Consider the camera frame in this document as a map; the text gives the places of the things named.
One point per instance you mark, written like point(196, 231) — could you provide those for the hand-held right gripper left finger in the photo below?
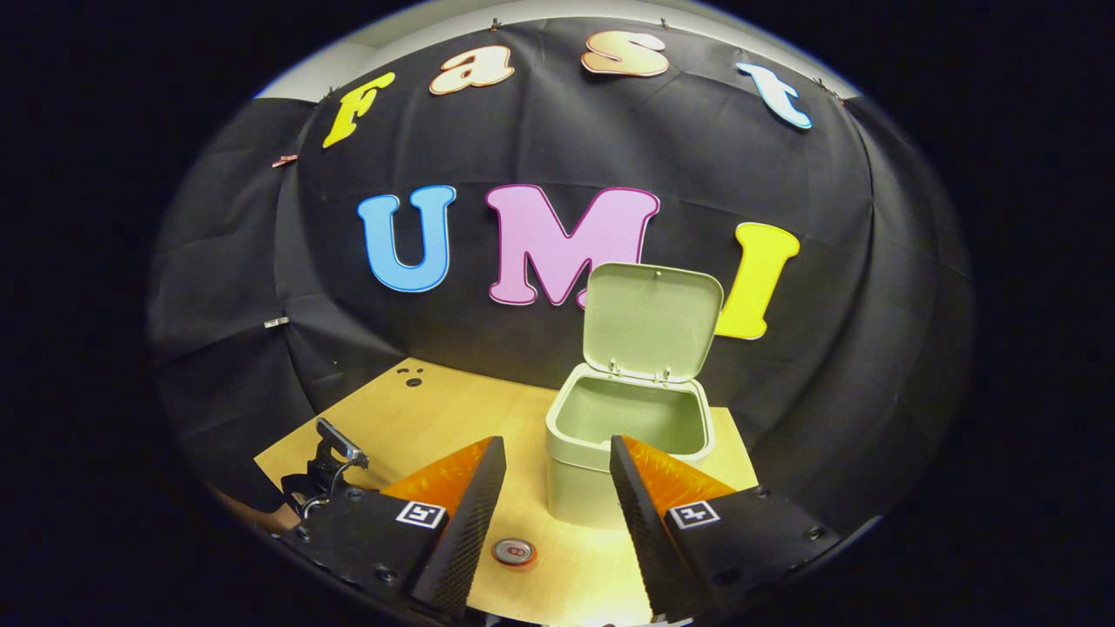
point(466, 531)

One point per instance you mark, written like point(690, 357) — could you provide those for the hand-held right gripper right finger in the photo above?
point(645, 531)

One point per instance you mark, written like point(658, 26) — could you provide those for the red pop can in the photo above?
point(514, 552)

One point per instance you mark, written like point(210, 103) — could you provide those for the pale green garbage bin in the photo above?
point(645, 322)

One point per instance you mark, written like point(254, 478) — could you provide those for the wooden desktop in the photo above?
point(453, 418)

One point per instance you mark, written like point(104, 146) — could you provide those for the white clip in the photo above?
point(276, 322)

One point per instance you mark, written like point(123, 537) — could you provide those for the black backdrop cloth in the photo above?
point(697, 148)

